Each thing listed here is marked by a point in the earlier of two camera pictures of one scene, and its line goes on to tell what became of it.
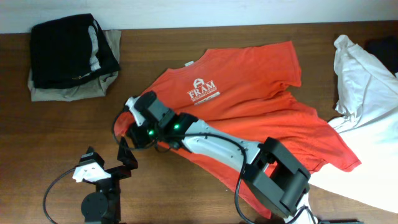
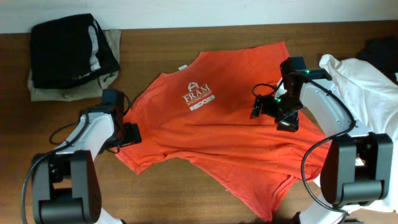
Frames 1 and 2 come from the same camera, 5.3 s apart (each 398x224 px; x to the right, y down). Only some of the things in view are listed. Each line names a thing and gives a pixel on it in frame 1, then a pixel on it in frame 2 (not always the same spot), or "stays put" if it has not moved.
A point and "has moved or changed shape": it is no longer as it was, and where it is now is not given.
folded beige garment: (95, 88) stays put
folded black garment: (68, 50) stays put
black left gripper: (111, 171) → (133, 134)
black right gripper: (134, 135) → (268, 109)
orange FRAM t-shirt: (243, 90) has moved or changed shape
